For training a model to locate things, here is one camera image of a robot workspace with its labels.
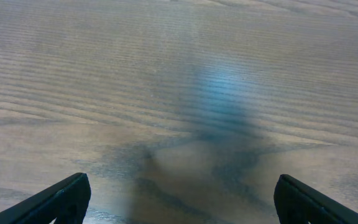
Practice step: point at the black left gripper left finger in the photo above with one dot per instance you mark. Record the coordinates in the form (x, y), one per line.
(65, 202)

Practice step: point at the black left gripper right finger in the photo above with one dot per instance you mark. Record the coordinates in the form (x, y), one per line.
(298, 203)

